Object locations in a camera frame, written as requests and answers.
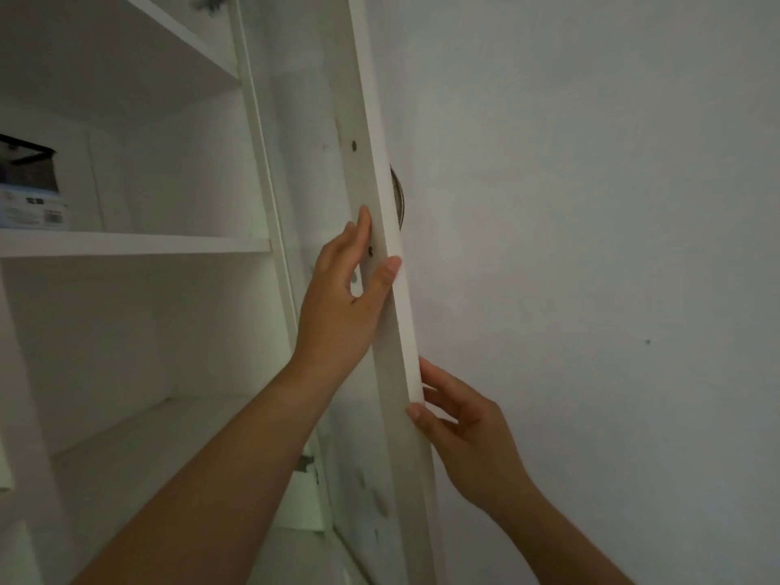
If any person's right hand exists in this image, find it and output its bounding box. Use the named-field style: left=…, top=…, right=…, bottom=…
left=406, top=357, right=540, bottom=525

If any person's left hand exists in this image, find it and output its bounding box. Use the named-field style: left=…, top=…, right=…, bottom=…
left=291, top=205, right=403, bottom=379

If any bronze ornate door handle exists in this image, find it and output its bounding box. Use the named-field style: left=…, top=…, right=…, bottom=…
left=388, top=165, right=407, bottom=229

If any white cabinet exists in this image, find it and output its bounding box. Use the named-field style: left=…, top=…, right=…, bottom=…
left=0, top=0, right=333, bottom=585

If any white glass-panel cabinet door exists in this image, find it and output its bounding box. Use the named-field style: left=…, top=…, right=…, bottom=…
left=267, top=0, right=440, bottom=585

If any black mesh pen holder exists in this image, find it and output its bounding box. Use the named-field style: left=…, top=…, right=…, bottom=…
left=0, top=133, right=68, bottom=231

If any person's left forearm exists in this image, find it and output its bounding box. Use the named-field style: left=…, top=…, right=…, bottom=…
left=70, top=353, right=379, bottom=585

